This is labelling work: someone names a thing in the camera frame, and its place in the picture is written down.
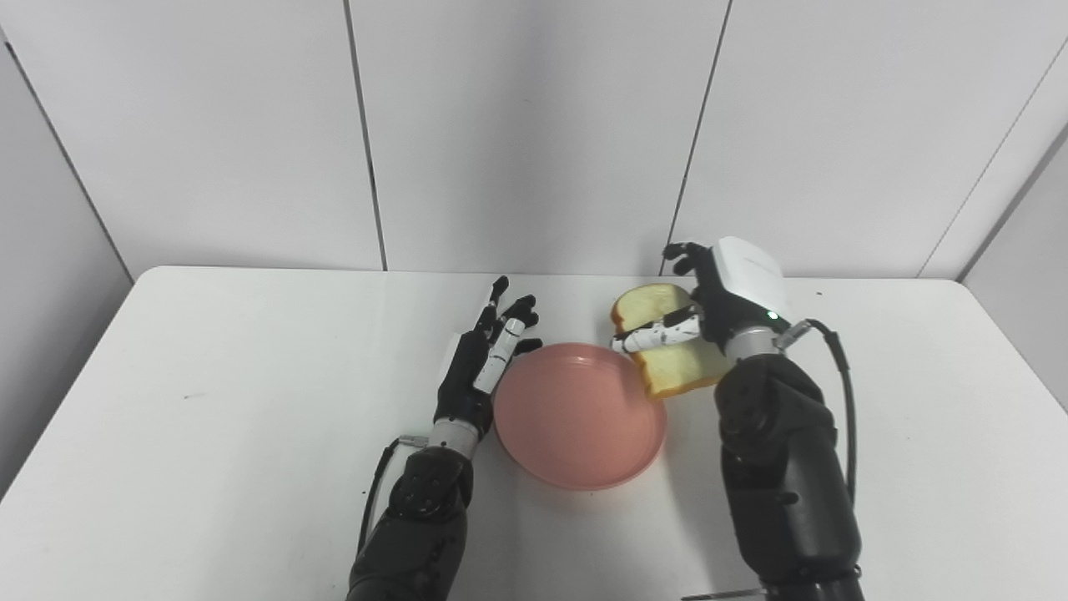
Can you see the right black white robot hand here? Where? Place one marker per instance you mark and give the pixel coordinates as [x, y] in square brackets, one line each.
[726, 300]

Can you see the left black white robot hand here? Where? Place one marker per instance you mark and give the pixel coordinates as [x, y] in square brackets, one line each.
[476, 367]

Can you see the slice of white bread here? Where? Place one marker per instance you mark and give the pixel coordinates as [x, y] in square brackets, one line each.
[672, 359]

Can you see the pink round plate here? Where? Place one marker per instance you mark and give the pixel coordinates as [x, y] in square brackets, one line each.
[580, 415]

